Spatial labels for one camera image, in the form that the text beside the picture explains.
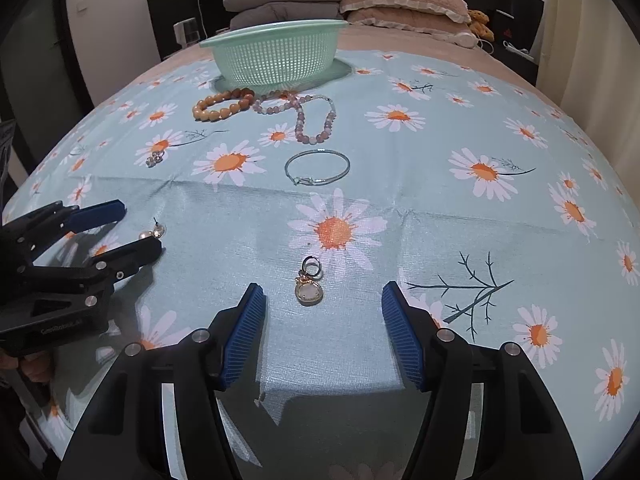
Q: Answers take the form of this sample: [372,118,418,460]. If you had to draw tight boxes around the person's left hand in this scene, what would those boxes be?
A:
[0,351,52,384]

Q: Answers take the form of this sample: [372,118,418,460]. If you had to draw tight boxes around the green plastic basket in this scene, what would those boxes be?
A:
[199,19,353,88]

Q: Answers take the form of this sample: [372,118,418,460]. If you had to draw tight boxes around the orange bead bracelet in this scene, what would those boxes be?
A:
[192,87,256,122]

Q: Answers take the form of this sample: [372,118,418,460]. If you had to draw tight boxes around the white bedside device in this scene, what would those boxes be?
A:
[173,18,201,46]

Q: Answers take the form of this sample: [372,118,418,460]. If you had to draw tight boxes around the gold round pendant earring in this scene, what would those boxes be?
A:
[293,255,324,307]

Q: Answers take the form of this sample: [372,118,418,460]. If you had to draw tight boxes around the silver bangle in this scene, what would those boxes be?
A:
[284,149,350,187]

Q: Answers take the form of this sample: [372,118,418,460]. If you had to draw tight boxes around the white power strip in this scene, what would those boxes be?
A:
[500,40,536,59]

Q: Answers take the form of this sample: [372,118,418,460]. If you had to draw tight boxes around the dark wardrobe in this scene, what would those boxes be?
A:
[0,0,96,126]

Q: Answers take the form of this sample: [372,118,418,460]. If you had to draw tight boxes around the black headboard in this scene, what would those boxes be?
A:
[146,0,546,61]

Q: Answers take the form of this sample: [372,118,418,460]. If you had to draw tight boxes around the pink bead bracelet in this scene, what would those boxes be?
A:
[252,90,301,117]

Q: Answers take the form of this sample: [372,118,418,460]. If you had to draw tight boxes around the purple bead bracelet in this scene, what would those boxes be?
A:
[295,94,338,143]

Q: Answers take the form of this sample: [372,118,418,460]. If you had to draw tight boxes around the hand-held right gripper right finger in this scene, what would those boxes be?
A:
[381,281,586,480]

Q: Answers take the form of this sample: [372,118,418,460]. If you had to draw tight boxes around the brown teddy bear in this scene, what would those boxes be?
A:
[467,9,496,42]

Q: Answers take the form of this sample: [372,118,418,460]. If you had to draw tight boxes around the pearl earring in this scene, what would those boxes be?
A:
[140,217,168,243]

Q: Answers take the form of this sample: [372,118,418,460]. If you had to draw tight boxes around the cream curtain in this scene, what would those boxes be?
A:
[530,0,640,171]

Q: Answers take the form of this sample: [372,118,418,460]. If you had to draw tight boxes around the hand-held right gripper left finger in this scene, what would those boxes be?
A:
[57,283,267,480]

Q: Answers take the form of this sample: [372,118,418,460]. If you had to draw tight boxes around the daisy printed cloth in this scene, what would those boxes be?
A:
[0,47,640,480]

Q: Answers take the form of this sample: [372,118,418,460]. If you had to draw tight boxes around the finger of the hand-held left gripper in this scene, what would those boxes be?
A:
[0,199,126,261]
[20,236,164,307]

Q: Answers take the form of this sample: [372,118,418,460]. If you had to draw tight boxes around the white headphones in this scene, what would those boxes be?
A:
[440,30,493,53]

